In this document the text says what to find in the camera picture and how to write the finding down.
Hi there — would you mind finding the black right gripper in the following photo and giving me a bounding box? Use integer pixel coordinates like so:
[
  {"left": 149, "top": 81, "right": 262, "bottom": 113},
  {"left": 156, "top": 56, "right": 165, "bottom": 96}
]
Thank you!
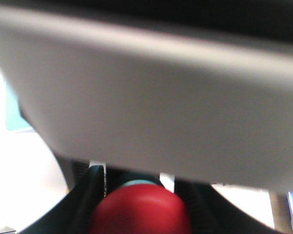
[{"left": 0, "top": 0, "right": 293, "bottom": 193}]

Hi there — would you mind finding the light blue plastic box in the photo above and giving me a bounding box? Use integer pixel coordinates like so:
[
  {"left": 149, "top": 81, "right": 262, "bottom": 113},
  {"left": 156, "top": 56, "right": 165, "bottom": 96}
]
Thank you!
[{"left": 5, "top": 81, "right": 35, "bottom": 133}]

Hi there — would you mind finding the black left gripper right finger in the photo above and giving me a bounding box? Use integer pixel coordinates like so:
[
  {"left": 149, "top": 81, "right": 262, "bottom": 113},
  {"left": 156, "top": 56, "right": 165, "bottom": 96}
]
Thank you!
[{"left": 174, "top": 179, "right": 280, "bottom": 234}]

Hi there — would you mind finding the red mushroom push button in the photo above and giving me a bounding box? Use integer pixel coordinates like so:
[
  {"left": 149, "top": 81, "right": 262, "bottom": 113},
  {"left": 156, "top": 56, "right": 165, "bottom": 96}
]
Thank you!
[{"left": 87, "top": 184, "right": 192, "bottom": 234}]

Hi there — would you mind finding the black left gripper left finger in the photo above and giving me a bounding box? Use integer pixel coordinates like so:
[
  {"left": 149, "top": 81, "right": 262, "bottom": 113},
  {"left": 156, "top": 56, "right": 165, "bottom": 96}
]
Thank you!
[{"left": 21, "top": 165, "right": 105, "bottom": 234}]

